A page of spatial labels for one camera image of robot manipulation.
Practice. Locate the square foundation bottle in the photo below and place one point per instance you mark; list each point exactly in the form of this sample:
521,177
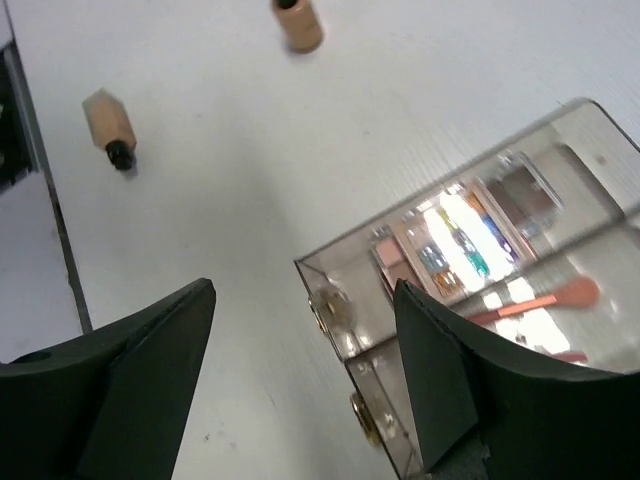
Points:
110,128

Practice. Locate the clear organizer bin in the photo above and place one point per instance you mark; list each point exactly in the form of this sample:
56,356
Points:
608,333
564,176

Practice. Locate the pink blush palette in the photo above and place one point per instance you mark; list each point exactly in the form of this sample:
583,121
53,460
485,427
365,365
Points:
391,261

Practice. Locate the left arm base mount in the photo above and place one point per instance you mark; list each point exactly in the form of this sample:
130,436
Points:
18,150

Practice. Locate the round foundation bottle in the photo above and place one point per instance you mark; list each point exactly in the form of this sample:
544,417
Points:
300,24

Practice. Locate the colourful square eyeshadow palette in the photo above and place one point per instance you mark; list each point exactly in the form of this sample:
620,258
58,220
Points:
459,244

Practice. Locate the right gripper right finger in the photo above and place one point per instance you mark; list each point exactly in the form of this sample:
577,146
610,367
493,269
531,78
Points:
486,408

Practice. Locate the brown gold eyeshadow palette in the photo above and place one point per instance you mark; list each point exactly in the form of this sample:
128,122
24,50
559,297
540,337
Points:
523,194

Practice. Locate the middle clear organizer bin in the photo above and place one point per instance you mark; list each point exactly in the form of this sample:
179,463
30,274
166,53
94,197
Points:
608,333

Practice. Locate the left clear organizer bin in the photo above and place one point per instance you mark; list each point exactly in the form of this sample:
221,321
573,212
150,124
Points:
564,176

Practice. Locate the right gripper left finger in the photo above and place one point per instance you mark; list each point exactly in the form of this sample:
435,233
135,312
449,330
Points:
110,404

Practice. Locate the round pink makeup brush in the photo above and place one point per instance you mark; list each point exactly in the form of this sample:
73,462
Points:
579,293

